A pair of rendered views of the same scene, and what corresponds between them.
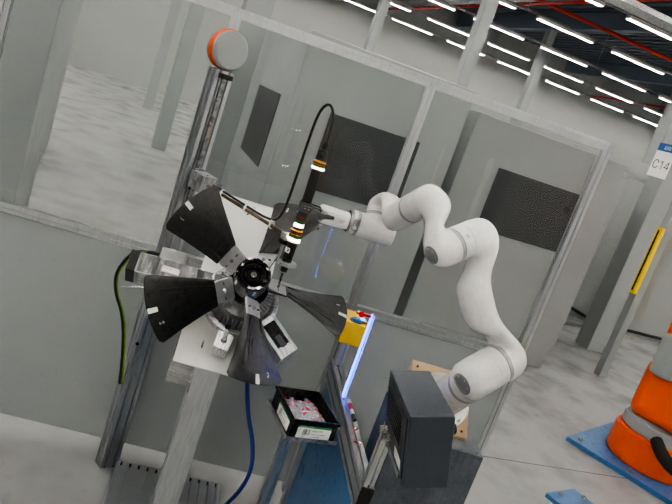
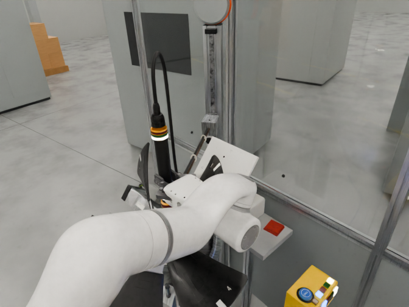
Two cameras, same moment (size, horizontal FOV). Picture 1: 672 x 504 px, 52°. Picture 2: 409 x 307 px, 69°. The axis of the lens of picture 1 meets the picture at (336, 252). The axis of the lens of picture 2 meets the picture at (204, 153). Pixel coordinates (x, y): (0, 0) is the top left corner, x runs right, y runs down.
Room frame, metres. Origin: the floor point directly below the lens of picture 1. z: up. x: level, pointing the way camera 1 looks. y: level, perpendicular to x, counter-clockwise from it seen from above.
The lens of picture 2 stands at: (2.01, -0.52, 1.96)
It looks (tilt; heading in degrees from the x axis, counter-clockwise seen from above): 30 degrees down; 60
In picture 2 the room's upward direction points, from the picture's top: 2 degrees counter-clockwise
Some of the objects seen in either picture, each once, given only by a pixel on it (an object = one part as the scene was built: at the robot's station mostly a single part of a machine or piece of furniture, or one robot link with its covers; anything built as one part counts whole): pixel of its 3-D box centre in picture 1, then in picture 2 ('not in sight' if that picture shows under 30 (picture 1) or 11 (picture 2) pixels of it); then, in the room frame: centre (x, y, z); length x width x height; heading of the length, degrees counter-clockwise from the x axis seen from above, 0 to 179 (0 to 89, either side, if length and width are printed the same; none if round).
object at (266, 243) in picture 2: not in sight; (249, 226); (2.78, 0.36, 0.85); 0.36 x 0.24 x 0.03; 100
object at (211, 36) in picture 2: (203, 150); (212, 98); (2.74, 0.63, 1.48); 0.05 x 0.03 x 0.62; 135
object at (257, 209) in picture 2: not in sight; (243, 206); (2.80, 0.44, 0.92); 0.17 x 0.16 x 0.11; 10
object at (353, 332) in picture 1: (350, 328); (310, 296); (2.62, -0.15, 1.02); 0.16 x 0.10 x 0.11; 10
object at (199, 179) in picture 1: (202, 182); (210, 124); (2.70, 0.59, 1.36); 0.10 x 0.07 x 0.08; 45
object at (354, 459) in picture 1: (345, 422); not in sight; (2.23, -0.23, 0.82); 0.90 x 0.04 x 0.08; 10
